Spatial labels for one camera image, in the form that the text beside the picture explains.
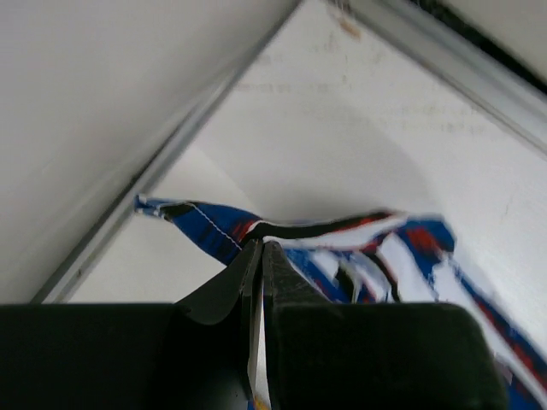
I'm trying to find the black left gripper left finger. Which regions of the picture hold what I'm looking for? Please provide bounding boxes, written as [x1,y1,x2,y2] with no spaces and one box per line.
[173,240,262,409]

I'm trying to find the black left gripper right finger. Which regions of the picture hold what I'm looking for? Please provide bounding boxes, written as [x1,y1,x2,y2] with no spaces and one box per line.
[262,242,329,409]

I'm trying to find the blue white red patterned trousers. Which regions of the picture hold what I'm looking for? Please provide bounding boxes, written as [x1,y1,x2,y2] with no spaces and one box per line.
[133,195,546,409]

